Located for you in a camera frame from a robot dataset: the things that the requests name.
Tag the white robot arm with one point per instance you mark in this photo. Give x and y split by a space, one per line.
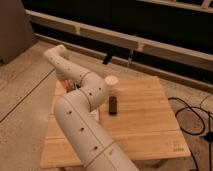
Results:
93 145

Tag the white cylindrical cup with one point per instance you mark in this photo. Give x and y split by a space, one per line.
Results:
111 82

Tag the black rectangular block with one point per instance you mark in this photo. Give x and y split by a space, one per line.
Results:
112 105

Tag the wooden board table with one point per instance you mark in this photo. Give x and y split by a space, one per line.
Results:
145 126

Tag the beige cabinet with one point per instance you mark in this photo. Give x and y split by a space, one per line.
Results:
16 32

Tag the black bracket on rail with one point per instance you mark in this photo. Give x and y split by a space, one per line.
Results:
107 58

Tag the white wooden rail frame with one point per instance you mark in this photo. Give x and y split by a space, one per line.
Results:
164 51

